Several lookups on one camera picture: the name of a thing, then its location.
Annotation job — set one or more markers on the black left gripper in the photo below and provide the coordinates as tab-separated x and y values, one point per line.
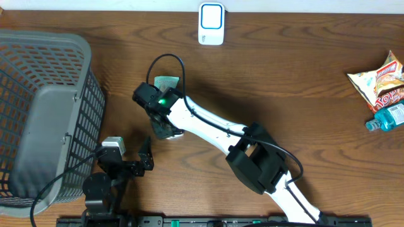
145	156

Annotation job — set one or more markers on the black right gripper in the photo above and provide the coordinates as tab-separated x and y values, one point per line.
160	134

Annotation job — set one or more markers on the small orange candy box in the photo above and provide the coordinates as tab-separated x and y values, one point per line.
176	136

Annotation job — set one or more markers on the teal snack packet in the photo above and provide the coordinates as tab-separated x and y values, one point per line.
165	82

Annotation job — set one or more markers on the blue mouthwash bottle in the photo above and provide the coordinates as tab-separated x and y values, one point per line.
387	118

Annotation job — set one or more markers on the orange Toppo snack box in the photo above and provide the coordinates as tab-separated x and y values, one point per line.
387	100

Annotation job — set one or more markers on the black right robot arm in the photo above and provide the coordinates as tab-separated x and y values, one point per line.
251	153

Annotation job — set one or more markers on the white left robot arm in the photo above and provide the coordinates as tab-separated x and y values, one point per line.
105	190

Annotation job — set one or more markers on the grey plastic shopping basket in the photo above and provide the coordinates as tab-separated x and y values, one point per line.
52	108

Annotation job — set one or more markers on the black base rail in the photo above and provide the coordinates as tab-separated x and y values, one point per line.
158	221

